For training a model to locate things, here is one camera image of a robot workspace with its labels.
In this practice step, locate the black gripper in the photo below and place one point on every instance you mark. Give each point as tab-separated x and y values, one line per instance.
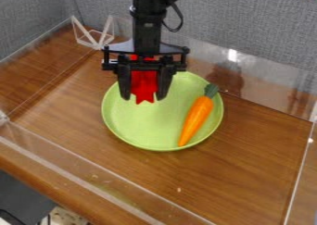
145	53

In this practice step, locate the red rectangular block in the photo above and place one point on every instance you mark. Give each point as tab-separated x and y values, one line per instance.
144	85

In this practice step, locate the green plastic plate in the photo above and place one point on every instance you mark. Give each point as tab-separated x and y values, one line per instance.
152	125

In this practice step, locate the orange toy carrot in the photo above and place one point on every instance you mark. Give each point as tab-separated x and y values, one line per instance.
199	114

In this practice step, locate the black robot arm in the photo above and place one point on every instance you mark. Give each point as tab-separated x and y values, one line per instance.
158	10

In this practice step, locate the clear acrylic corner bracket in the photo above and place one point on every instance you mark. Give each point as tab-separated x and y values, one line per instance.
93	38

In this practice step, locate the clear acrylic enclosure wall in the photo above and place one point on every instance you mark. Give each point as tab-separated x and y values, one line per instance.
249	176

